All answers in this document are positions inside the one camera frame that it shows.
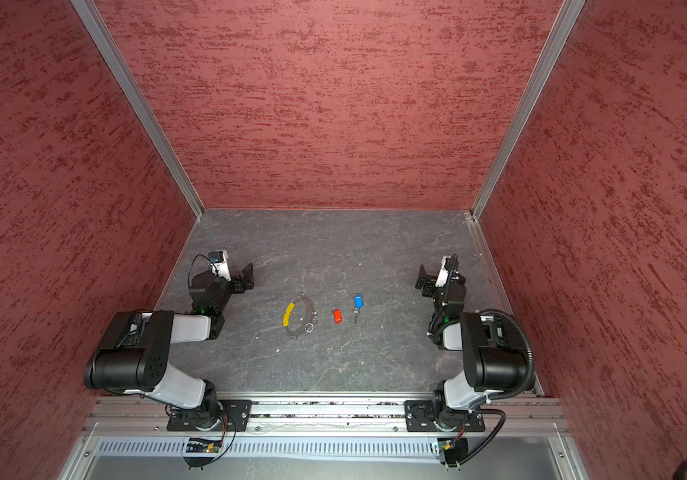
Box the perforated metal disc tag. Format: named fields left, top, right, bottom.
left=283, top=293, right=317, bottom=340

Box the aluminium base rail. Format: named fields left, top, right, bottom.
left=80, top=392, right=573, bottom=438

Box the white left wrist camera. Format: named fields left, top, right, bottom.
left=208, top=250, right=232, bottom=281

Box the aluminium corner post right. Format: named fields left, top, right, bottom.
left=470, top=0, right=587, bottom=220

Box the blue capped key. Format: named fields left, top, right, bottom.
left=353, top=293, right=363, bottom=323

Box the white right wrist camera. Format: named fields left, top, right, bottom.
left=437, top=254, right=459, bottom=286

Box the aluminium corner post left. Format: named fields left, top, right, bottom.
left=71, top=0, right=206, bottom=220

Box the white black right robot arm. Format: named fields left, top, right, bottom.
left=407, top=255, right=535, bottom=432

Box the yellow capped key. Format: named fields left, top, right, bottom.
left=283, top=302, right=296, bottom=327

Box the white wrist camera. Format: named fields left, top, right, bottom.
left=437, top=254, right=459, bottom=286
left=208, top=250, right=232, bottom=281

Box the aluminium corner post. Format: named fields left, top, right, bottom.
left=71, top=0, right=206, bottom=220
left=470, top=0, right=587, bottom=220

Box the silver keyring with keys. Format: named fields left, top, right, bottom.
left=304, top=306, right=318, bottom=333

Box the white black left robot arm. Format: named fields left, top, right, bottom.
left=84, top=254, right=255, bottom=432

